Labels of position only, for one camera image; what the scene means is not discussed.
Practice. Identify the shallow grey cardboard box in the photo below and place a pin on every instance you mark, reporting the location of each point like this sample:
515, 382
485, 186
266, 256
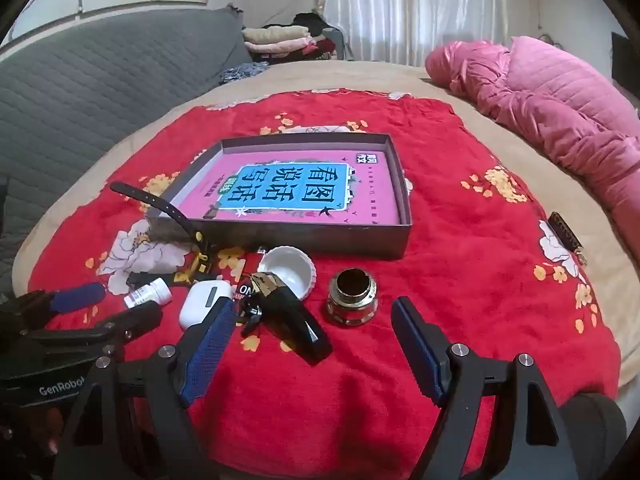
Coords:
300, 240

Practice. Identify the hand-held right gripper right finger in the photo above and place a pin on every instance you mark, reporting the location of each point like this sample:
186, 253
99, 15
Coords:
420, 355

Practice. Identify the pink folded garment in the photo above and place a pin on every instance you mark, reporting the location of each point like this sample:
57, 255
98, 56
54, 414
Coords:
277, 47

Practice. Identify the small black clip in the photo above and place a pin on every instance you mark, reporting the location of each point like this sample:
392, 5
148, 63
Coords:
252, 317

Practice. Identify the red lighter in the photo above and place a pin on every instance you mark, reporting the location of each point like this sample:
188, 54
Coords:
247, 290

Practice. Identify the blue patterned cloth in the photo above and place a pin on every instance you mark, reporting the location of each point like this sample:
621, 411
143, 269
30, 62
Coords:
242, 74

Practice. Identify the red floral blanket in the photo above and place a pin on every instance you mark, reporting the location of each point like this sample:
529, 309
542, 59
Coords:
475, 285

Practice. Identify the white pill bottle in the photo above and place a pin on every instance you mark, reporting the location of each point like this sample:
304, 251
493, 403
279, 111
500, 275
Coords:
150, 292

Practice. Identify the beige folded garment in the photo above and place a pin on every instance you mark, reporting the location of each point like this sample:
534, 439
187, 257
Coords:
275, 34

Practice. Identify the dark rectangular case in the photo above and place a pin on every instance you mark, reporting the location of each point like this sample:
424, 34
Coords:
565, 234

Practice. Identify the white ribbed jar lid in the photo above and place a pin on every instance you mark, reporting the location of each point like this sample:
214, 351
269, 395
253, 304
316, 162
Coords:
287, 272

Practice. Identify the black and yellow wristwatch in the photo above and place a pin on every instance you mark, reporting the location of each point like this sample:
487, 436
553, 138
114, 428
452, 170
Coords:
165, 207

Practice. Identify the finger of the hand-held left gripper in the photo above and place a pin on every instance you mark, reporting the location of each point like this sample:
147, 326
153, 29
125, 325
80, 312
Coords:
75, 297
130, 322

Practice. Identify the dark clothes pile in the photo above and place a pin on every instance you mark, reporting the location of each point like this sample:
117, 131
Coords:
325, 30

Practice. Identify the white curtain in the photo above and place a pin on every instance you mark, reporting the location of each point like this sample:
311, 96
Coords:
410, 5

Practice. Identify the white earbuds case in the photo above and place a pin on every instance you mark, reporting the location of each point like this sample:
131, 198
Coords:
200, 300

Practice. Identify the pink quilted duvet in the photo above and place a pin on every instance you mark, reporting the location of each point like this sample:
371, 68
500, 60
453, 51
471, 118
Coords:
550, 105

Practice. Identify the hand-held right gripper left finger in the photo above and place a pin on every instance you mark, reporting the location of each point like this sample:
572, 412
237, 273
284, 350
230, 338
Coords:
210, 350

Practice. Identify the pink and blue book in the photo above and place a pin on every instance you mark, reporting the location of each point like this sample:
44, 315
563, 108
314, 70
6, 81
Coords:
300, 185

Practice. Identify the grey quilted headboard cover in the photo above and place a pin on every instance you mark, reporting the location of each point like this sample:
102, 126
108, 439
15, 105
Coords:
100, 90

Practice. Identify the black television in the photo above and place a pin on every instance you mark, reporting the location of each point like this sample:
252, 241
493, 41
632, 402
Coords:
627, 65

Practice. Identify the black and gold perfume bottle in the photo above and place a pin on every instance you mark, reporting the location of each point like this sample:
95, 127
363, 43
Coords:
295, 325

